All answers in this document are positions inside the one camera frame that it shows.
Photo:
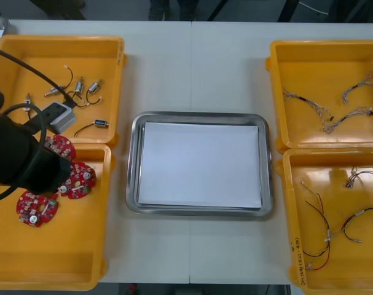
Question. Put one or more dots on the round red circuit board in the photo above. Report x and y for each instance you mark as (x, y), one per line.
(80, 182)
(63, 147)
(35, 209)

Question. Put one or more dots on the grey harness with metal terminals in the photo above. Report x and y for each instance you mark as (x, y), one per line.
(362, 174)

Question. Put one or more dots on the yellow-orange plastic bin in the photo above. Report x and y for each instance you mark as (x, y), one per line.
(358, 270)
(35, 61)
(51, 255)
(321, 70)

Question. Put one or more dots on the white paper sheet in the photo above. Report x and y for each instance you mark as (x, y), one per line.
(201, 166)

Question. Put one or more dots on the blue-label metal solenoid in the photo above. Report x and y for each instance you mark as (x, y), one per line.
(100, 123)
(94, 88)
(79, 86)
(53, 91)
(28, 100)

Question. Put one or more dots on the steel tray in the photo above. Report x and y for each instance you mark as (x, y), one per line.
(133, 172)

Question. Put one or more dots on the red black green-yellow harness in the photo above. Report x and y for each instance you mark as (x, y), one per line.
(327, 225)
(349, 219)

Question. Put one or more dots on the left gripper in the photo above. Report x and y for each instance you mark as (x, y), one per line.
(48, 172)

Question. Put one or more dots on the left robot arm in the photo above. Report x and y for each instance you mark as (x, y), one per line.
(8, 147)

